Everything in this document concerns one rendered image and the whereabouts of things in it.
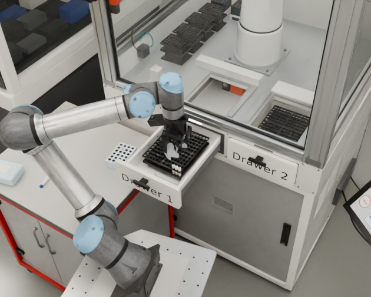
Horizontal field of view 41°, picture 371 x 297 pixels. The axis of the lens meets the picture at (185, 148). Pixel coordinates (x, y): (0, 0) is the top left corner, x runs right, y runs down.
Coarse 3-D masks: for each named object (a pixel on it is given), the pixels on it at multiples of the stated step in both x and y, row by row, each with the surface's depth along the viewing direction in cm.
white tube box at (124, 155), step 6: (120, 144) 212; (126, 144) 211; (114, 150) 209; (120, 150) 209; (126, 150) 210; (132, 150) 209; (108, 156) 207; (114, 156) 207; (120, 156) 206; (126, 156) 207; (108, 162) 205; (114, 162) 204; (114, 168) 206
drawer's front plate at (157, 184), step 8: (120, 160) 187; (120, 168) 187; (128, 168) 184; (136, 168) 183; (120, 176) 191; (128, 176) 188; (136, 176) 185; (144, 176) 182; (152, 176) 180; (128, 184) 192; (152, 184) 182; (160, 184) 179; (168, 184) 177; (144, 192) 189; (160, 192) 182; (168, 192) 179; (176, 192) 177; (168, 200) 183; (176, 200) 180
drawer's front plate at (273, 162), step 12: (228, 144) 195; (240, 144) 191; (228, 156) 199; (240, 156) 195; (252, 156) 191; (264, 156) 187; (276, 156) 186; (252, 168) 196; (276, 168) 188; (288, 168) 184; (288, 180) 189
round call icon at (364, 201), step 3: (363, 195) 159; (366, 195) 159; (360, 198) 160; (363, 198) 159; (366, 198) 158; (369, 198) 157; (357, 201) 160; (360, 201) 160; (363, 201) 159; (366, 201) 158; (369, 201) 157; (360, 204) 159; (363, 204) 158; (366, 204) 158; (369, 204) 157; (363, 207) 158; (366, 207) 157; (363, 210) 158
